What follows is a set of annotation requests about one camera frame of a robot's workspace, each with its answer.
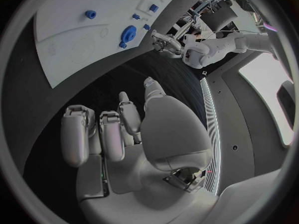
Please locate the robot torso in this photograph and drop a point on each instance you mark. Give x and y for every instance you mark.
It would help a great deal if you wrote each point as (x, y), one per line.
(238, 125)

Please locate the blue block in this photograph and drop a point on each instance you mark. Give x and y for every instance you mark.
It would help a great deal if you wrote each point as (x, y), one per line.
(153, 7)

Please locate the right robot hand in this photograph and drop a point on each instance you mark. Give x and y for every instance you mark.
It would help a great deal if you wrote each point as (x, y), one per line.
(172, 130)

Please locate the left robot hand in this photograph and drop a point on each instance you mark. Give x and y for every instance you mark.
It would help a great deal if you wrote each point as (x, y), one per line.
(169, 44)

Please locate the short blue peg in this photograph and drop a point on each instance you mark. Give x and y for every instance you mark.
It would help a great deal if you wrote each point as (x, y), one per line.
(146, 27)

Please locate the small blue gear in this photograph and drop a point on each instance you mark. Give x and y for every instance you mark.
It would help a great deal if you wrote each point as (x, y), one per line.
(122, 45)

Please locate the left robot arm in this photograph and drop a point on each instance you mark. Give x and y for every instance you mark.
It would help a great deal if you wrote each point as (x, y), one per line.
(222, 44)

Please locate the white task board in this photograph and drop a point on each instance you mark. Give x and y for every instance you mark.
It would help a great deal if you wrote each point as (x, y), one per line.
(70, 63)

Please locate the blue plug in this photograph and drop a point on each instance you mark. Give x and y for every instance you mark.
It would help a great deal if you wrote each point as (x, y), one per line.
(90, 14)

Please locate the dark monitor screen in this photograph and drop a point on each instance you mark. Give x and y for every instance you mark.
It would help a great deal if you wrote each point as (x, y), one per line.
(219, 16)

